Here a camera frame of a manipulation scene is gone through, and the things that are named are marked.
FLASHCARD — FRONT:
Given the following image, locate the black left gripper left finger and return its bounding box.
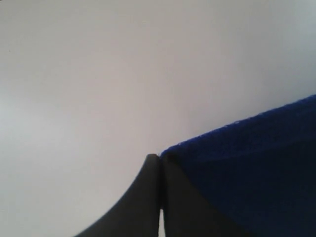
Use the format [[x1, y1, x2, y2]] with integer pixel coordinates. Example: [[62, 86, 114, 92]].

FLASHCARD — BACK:
[[77, 154, 161, 237]]

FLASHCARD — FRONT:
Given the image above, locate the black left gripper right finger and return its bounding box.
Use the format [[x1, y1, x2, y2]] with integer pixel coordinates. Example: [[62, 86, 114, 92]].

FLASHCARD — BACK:
[[161, 155, 247, 237]]

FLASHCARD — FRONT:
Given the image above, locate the blue towel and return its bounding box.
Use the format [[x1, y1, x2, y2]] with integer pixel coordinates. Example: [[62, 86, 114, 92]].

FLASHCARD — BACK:
[[162, 95, 316, 237]]

